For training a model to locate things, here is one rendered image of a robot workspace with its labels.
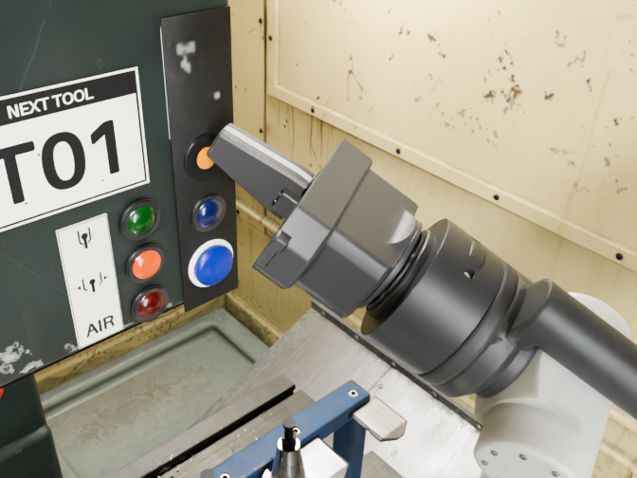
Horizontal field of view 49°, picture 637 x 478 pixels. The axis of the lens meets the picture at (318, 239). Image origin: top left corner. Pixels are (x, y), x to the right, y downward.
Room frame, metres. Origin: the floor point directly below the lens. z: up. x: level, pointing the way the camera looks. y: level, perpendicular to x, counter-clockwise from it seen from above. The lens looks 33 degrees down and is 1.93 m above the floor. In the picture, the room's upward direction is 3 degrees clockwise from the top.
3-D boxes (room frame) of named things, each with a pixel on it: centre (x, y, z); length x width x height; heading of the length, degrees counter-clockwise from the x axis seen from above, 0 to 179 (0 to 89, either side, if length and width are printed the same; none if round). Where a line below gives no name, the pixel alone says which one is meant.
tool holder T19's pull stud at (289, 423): (0.54, 0.02, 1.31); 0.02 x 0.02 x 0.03
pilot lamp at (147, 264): (0.35, 0.11, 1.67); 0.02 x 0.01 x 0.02; 134
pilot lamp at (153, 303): (0.35, 0.11, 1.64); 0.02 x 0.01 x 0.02; 134
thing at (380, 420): (0.65, -0.10, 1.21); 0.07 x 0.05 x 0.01; 44
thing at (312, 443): (0.58, -0.02, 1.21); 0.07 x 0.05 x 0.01; 44
